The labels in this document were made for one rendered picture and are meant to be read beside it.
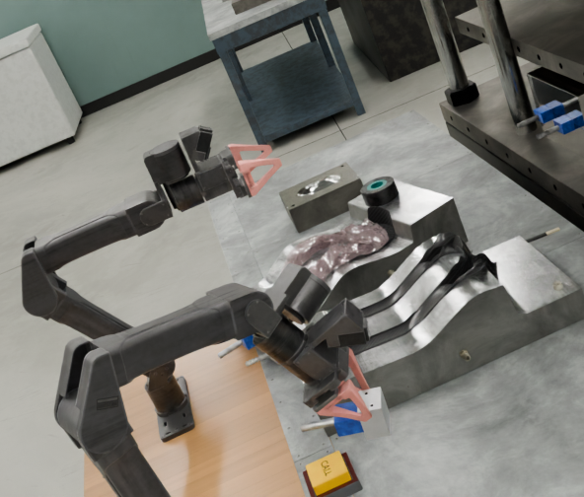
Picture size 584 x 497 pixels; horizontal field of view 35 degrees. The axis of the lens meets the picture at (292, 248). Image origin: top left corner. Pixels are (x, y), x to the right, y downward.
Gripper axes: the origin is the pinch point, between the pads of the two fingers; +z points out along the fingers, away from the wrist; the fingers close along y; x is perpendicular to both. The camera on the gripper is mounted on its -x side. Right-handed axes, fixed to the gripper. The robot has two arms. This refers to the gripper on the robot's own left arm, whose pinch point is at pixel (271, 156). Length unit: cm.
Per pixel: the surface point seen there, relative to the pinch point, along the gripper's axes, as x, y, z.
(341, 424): 25, -51, -9
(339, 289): 32.5, 2.7, 2.8
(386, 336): 31.8, -22.7, 5.1
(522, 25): 14, 60, 76
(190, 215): 120, 329, -32
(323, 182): 34, 65, 14
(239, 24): 41, 368, 37
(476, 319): 30.5, -31.9, 19.4
